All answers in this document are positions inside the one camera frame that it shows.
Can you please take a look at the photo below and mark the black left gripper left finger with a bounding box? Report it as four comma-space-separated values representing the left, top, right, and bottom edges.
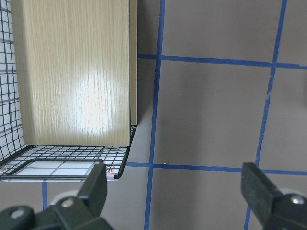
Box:
0, 163, 113, 230

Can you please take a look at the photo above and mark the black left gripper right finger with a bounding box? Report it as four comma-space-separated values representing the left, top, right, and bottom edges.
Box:
240, 162, 307, 230

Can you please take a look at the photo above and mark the grid fabric wooden storage box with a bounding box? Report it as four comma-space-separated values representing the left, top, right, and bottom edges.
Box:
0, 0, 137, 182

